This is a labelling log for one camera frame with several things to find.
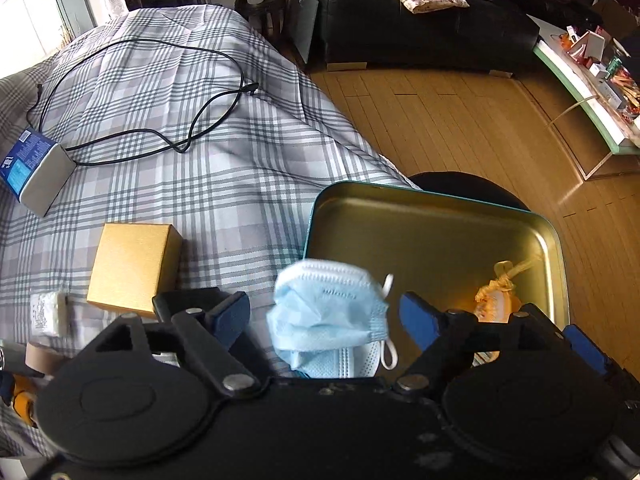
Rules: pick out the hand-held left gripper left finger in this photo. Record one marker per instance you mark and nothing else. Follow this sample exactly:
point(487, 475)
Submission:
point(232, 312)

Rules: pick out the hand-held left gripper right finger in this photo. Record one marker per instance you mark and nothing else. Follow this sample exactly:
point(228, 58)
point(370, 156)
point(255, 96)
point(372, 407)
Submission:
point(417, 317)

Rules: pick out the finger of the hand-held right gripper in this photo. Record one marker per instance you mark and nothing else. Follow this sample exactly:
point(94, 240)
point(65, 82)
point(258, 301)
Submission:
point(585, 347)

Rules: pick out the teal tin box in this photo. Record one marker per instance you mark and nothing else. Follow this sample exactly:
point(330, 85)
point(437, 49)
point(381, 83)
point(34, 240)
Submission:
point(425, 240)

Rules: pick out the blue face mask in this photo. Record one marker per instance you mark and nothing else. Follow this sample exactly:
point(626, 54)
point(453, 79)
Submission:
point(325, 310)

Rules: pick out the white cotton pad packet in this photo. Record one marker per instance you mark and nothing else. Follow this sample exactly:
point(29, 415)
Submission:
point(45, 312)

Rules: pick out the gold cardboard box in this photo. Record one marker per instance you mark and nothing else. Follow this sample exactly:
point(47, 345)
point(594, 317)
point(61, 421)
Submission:
point(132, 265)

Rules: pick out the grey plaid bed sheet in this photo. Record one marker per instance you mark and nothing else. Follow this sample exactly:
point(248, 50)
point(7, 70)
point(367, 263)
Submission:
point(200, 185)

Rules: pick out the black round stool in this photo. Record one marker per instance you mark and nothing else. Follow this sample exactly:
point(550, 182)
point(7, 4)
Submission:
point(465, 185)

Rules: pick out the brown tape roll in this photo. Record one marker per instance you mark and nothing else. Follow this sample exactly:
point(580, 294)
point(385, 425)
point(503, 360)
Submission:
point(40, 357)

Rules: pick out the orange object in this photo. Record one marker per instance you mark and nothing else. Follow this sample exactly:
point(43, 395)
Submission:
point(22, 400)

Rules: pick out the blue and white box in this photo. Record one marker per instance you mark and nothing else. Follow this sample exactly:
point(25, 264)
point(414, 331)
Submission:
point(42, 175)

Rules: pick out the glass coffee table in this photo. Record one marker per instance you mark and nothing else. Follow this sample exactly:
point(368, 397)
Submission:
point(575, 75)

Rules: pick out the pile of small table clutter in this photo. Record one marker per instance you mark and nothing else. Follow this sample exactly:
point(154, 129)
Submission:
point(605, 67)

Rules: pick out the black leather sofa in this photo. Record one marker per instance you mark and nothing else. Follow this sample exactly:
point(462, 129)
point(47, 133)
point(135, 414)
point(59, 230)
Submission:
point(425, 35)

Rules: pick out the dark wooden plant stand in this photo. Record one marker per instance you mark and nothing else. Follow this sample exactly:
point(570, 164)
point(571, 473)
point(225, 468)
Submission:
point(260, 15)

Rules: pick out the black glass panel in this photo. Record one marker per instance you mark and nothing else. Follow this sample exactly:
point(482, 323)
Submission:
point(302, 20)

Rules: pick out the brown cardboard box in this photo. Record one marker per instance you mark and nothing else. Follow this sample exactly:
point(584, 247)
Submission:
point(612, 15)

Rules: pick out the window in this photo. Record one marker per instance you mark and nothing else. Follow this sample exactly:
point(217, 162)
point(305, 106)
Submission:
point(30, 15)

